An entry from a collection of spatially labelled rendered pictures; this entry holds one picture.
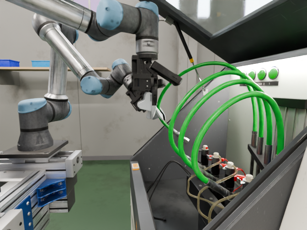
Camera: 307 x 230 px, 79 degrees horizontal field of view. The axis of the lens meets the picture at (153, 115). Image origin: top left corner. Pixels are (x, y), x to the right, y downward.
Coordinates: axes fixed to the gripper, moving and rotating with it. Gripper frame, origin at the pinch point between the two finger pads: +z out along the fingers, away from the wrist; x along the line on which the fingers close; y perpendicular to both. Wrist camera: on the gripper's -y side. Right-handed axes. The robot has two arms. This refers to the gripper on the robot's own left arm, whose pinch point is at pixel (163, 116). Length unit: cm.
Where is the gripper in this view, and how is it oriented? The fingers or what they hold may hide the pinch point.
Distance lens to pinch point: 78.0
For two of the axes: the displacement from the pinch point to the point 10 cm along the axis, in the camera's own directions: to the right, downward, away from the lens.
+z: 5.6, 7.6, -3.4
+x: -4.2, -0.9, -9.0
